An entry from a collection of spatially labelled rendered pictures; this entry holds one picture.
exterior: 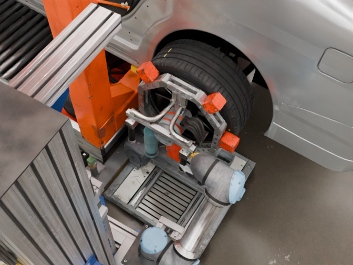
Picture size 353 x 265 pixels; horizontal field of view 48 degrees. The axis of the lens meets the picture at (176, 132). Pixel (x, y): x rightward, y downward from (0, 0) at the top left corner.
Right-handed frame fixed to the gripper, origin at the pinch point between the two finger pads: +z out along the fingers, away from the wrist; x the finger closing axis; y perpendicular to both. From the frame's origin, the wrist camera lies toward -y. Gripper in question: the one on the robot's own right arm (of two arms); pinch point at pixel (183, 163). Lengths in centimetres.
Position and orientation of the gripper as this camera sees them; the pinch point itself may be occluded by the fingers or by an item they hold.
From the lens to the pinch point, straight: 215.0
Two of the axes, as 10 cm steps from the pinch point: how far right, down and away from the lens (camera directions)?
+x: -5.3, 7.0, -4.7
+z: -8.4, -4.7, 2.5
